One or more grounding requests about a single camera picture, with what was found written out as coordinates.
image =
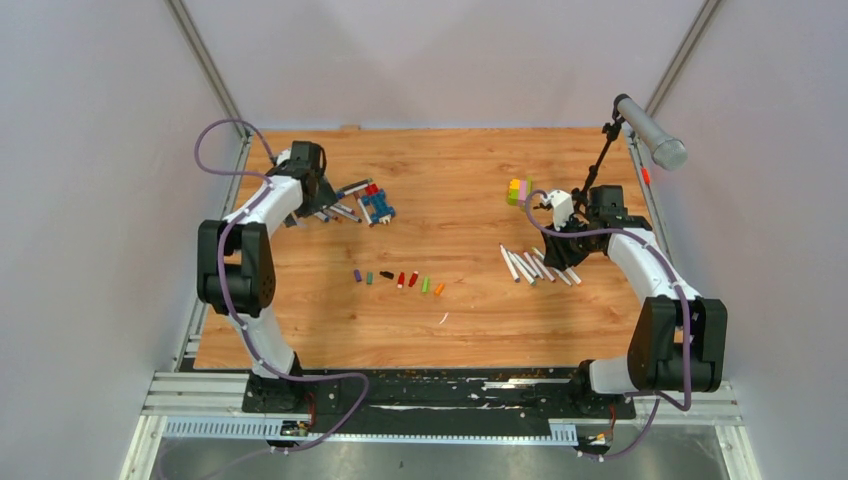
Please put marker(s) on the black microphone stand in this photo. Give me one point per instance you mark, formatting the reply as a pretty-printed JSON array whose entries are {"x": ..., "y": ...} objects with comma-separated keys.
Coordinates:
[{"x": 611, "y": 130}]

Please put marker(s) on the blue red block toy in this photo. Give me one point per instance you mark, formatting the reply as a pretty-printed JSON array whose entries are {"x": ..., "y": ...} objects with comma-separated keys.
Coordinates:
[{"x": 377, "y": 208}]

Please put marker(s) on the black capped pen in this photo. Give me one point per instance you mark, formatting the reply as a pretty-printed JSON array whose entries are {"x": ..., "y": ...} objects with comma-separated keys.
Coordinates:
[{"x": 530, "y": 261}]

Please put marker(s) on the red capped short pen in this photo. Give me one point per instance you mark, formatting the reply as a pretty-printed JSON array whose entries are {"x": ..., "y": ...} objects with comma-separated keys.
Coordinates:
[{"x": 538, "y": 259}]

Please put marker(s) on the colourful block stack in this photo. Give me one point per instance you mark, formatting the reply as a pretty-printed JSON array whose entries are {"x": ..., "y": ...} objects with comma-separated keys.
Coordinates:
[{"x": 518, "y": 191}]

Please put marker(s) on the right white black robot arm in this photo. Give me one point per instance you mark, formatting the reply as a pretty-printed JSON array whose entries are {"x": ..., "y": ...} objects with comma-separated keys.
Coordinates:
[{"x": 678, "y": 343}]

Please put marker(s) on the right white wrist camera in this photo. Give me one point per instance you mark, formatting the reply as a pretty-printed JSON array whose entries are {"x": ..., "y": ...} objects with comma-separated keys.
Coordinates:
[{"x": 561, "y": 204}]

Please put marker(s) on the white pen body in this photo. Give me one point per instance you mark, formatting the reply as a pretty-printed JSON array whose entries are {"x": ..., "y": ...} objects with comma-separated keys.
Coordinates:
[{"x": 509, "y": 263}]

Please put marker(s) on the white pen by blocks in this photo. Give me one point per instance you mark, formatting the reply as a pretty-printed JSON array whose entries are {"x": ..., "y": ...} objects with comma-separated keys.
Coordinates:
[{"x": 363, "y": 210}]

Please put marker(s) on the silver microphone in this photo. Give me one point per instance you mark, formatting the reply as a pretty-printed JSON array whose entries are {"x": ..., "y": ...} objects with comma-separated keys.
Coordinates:
[{"x": 667, "y": 151}]

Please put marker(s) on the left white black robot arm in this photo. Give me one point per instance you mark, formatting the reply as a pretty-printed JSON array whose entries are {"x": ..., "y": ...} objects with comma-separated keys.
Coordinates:
[{"x": 235, "y": 269}]

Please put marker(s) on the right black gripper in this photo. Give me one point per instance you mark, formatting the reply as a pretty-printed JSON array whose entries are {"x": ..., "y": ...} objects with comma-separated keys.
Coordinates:
[{"x": 557, "y": 256}]

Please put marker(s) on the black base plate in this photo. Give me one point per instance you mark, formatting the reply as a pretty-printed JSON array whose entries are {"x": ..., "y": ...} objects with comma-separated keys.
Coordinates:
[{"x": 495, "y": 402}]

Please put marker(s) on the green capped white pen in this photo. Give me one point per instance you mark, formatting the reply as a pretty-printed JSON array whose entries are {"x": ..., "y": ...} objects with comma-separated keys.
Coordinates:
[{"x": 573, "y": 276}]

